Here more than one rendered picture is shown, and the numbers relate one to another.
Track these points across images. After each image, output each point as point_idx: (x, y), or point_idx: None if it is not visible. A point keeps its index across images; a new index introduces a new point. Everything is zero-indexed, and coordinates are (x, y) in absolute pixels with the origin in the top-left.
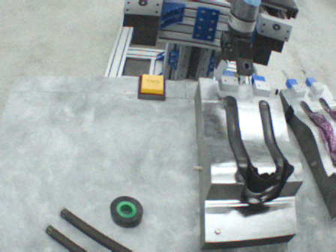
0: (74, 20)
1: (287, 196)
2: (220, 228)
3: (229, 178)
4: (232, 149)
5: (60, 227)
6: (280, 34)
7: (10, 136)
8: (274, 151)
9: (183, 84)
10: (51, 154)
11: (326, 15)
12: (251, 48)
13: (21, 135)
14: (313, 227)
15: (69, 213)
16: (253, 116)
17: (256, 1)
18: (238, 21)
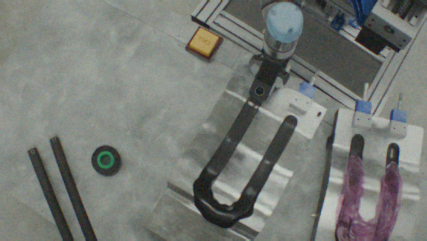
0: None
1: (246, 232)
2: (162, 220)
3: (184, 183)
4: (213, 155)
5: (45, 151)
6: (393, 38)
7: (41, 39)
8: (260, 179)
9: (239, 51)
10: (74, 75)
11: None
12: (360, 30)
13: (53, 42)
14: None
15: (56, 143)
16: (268, 129)
17: (285, 38)
18: (266, 45)
